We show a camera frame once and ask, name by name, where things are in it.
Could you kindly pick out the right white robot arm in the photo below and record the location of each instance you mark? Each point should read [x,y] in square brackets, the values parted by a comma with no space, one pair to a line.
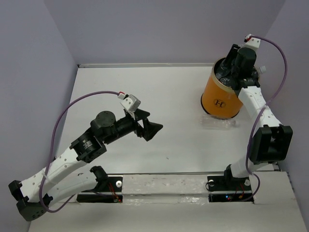
[269,139]

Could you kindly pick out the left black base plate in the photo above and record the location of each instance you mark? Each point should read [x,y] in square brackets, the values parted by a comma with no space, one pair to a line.
[111,193]

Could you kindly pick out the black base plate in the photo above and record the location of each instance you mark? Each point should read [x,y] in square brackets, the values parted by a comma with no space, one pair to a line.
[111,193]
[222,192]

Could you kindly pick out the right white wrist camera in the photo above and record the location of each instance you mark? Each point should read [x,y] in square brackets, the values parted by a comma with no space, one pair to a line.
[251,42]

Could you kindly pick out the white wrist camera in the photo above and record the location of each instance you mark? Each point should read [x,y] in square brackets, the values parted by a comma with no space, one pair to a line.
[251,42]
[129,102]

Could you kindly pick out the orange cylindrical bin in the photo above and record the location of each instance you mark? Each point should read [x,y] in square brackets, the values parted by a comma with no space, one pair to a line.
[217,99]

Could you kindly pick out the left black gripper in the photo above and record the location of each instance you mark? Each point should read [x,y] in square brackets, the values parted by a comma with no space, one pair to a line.
[150,129]

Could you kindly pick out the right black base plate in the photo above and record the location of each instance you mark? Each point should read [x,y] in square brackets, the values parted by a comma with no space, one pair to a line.
[222,192]

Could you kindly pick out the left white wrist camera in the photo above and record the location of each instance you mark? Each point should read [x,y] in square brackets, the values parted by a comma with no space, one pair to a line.
[129,102]

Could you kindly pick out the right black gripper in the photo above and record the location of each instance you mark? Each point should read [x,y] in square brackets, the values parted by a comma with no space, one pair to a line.
[233,53]

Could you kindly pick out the clear bottle long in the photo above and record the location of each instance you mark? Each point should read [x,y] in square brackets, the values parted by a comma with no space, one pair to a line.
[258,71]

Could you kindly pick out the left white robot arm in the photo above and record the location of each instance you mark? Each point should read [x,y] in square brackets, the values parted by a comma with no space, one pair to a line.
[38,193]

